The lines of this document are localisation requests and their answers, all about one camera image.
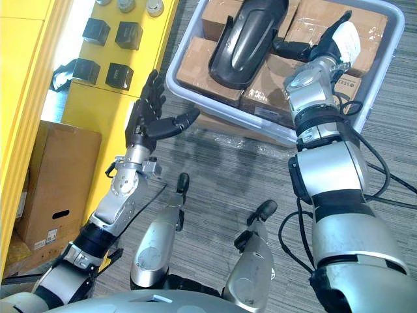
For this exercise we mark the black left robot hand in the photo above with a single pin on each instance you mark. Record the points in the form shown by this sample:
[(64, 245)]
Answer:
[(148, 114)]

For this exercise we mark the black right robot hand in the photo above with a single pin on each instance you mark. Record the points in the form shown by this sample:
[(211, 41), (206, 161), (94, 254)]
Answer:
[(347, 40)]

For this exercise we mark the black plastic housing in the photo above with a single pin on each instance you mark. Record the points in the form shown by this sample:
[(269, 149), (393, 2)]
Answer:
[(60, 78), (244, 42)]

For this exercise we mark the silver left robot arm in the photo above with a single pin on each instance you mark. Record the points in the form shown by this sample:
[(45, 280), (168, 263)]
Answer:
[(122, 192)]

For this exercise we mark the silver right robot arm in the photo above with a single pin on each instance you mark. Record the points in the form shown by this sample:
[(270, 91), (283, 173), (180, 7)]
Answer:
[(332, 169)]

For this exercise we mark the yellow metal shelf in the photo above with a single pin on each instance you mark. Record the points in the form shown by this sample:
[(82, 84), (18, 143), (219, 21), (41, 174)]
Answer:
[(97, 107)]

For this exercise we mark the grey plastic bin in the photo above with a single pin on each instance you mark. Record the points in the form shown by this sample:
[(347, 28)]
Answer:
[(172, 83)]

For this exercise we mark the taped brown cardboard box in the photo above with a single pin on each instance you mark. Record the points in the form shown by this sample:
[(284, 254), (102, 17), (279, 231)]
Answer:
[(309, 19)]

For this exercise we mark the cardboard box with printed numbers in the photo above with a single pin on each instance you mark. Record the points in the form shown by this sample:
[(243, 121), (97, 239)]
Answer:
[(348, 85)]

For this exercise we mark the small black cube box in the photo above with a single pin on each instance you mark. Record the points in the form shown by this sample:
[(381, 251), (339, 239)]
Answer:
[(129, 35), (86, 71), (119, 75), (96, 31)]

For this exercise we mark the silver round cap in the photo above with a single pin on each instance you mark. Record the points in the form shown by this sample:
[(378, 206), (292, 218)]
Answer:
[(103, 2), (128, 5), (155, 7)]

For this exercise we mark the silver left robot leg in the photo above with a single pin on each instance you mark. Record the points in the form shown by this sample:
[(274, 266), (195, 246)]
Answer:
[(153, 247)]

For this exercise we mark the silver robot leg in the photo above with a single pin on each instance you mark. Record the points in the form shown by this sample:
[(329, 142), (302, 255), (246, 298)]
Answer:
[(251, 261), (153, 247)]

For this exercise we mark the silver right robot leg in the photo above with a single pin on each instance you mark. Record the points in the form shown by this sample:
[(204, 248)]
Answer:
[(251, 261)]

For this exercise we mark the silver robot torso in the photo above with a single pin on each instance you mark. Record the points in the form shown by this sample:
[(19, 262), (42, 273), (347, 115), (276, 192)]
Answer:
[(137, 303)]

